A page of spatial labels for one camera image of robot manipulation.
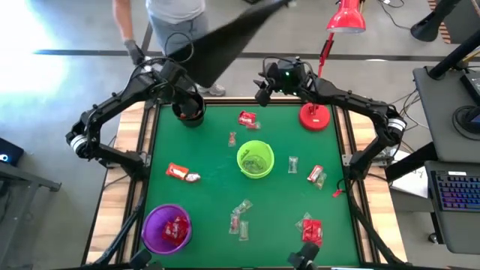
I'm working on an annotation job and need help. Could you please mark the white paper sheet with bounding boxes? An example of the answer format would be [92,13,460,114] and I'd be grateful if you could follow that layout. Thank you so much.
[389,149,429,199]

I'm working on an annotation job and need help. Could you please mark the large red candy packet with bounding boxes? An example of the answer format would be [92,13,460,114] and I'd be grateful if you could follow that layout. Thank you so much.
[301,218,324,248]

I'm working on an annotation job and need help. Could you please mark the black plastic bucket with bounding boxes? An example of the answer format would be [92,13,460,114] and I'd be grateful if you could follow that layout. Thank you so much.
[171,91,206,128]

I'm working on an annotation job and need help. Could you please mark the black desk beam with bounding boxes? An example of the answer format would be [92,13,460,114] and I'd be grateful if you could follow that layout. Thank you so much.
[384,141,439,182]

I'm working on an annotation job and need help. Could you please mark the red desk lamp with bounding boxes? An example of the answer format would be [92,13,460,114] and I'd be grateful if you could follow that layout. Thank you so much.
[298,0,368,132]

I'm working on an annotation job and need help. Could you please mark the red candies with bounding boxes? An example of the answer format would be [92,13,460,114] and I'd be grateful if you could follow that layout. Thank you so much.
[165,162,190,182]

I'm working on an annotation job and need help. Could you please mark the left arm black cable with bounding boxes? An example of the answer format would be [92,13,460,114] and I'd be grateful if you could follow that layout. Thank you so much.
[130,31,195,82]

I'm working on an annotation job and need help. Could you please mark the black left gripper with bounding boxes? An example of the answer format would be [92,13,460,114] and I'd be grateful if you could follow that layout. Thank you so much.
[164,61,203,119]

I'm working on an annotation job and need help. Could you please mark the grey metal stand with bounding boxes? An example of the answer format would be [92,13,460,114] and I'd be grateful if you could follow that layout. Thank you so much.
[0,160,63,270]

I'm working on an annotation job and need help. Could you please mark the black metal table frame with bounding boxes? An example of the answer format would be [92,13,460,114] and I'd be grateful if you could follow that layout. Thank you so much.
[80,88,410,270]

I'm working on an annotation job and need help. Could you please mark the black monitor pole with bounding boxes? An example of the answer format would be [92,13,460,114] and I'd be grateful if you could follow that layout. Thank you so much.
[427,31,480,80]

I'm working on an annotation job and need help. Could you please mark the black device blue light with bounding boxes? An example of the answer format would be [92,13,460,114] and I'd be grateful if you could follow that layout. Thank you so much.
[0,136,25,168]

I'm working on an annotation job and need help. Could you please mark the grey keyboard desk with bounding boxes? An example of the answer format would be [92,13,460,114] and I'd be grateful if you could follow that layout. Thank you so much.
[424,160,480,256]

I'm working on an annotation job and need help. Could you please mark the grey side desk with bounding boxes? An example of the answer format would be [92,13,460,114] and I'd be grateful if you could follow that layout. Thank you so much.
[412,65,480,163]

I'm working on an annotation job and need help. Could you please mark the purple plastic bucket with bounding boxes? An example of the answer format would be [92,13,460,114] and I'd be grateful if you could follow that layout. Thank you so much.
[141,203,194,256]

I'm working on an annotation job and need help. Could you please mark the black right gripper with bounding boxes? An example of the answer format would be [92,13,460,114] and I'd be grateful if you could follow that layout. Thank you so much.
[254,56,312,108]

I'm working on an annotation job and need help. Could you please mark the person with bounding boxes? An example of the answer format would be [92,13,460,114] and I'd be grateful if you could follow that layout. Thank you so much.
[111,0,228,98]

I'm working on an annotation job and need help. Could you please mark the red white candy packet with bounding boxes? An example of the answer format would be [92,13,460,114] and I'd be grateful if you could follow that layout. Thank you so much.
[306,164,325,183]

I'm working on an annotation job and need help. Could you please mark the black sheet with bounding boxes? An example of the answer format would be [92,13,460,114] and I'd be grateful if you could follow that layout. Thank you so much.
[167,0,292,89]

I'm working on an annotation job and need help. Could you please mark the green table mat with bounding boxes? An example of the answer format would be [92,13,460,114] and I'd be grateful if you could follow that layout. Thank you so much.
[135,103,361,267]

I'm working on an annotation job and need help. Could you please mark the grey floor cables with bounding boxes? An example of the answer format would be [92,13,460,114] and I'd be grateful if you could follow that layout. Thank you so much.
[369,88,431,149]

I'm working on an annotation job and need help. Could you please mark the lime green plastic bucket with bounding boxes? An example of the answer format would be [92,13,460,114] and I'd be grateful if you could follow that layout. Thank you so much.
[235,139,275,180]

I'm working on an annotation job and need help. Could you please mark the striped mat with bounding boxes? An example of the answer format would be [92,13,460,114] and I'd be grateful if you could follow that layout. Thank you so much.
[427,0,453,45]

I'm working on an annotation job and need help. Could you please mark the black round monitor base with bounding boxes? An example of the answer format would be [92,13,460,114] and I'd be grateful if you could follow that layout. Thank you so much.
[451,104,480,142]

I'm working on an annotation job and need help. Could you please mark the black floor cable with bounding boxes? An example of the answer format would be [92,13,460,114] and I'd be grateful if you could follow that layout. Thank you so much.
[377,0,413,32]

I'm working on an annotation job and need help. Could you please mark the person's forearm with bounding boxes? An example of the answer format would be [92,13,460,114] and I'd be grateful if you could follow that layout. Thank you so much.
[112,0,136,44]

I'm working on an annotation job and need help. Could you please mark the black stand leg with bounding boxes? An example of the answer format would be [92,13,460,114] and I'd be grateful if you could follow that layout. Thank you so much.
[409,0,463,43]

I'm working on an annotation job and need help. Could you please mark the black backlit keyboard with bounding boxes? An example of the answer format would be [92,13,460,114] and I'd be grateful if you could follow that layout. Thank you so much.
[430,170,480,213]

